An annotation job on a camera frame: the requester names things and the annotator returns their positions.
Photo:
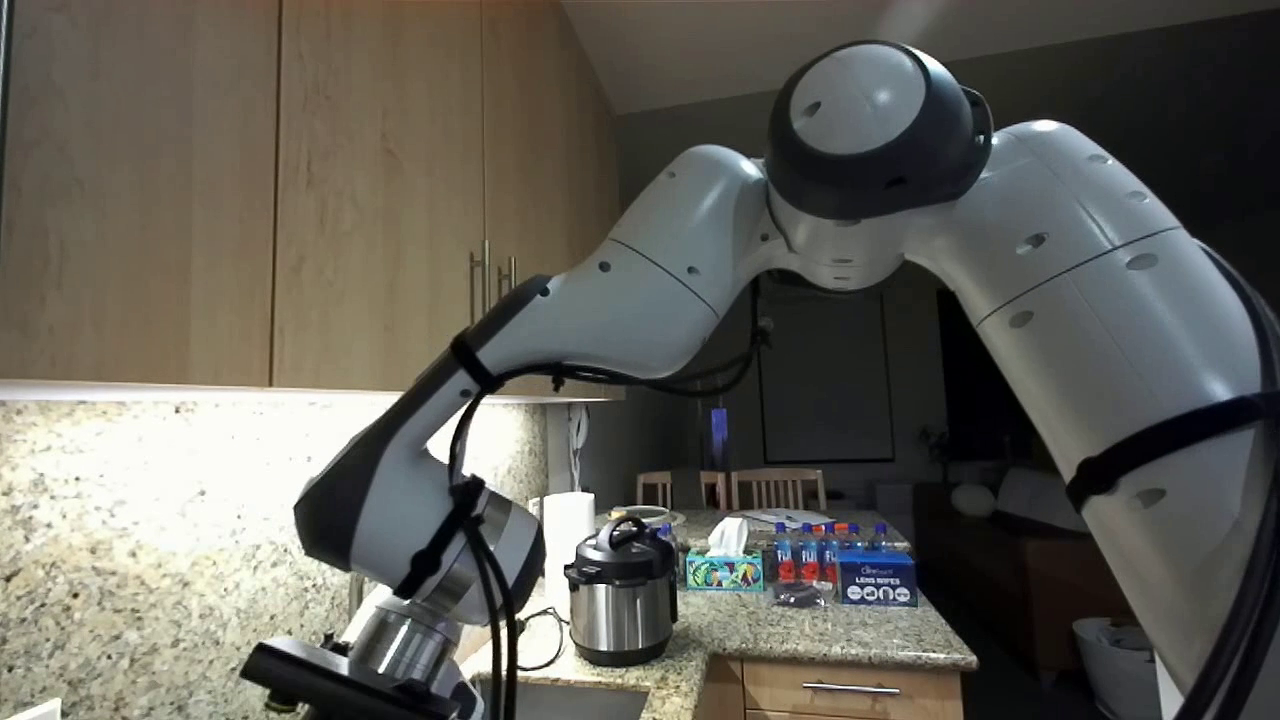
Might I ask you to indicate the light wooden upper cabinet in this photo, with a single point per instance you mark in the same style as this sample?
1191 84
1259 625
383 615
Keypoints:
135 200

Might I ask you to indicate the blue bottle pack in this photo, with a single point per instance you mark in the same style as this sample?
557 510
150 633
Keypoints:
873 586

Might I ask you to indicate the white bin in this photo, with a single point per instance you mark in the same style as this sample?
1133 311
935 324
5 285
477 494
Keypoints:
1114 673

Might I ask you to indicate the white wall outlet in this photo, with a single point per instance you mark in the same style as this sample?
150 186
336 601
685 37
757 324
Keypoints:
37 708

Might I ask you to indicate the wooden base cabinet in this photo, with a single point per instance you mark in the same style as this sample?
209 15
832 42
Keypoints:
775 697

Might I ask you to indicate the wooden chair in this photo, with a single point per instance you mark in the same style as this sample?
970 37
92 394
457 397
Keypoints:
654 490
713 490
781 490

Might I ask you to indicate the glowing blue device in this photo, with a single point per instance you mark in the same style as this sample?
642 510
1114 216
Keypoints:
718 428

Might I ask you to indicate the white paper towel roll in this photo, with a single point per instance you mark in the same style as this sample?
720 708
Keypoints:
568 544

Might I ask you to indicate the green tissue box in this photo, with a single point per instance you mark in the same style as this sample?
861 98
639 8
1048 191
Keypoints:
724 569

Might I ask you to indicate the white cushion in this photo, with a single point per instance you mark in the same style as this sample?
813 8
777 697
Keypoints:
972 500

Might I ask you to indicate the silver pressure cooker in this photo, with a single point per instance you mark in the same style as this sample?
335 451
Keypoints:
624 615

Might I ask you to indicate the white bowl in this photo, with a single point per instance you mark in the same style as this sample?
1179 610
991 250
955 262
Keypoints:
642 515

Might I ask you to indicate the dark wall screen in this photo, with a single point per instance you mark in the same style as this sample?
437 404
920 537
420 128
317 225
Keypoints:
827 385

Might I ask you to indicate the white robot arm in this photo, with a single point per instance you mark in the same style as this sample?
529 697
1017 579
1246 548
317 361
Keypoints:
1133 332

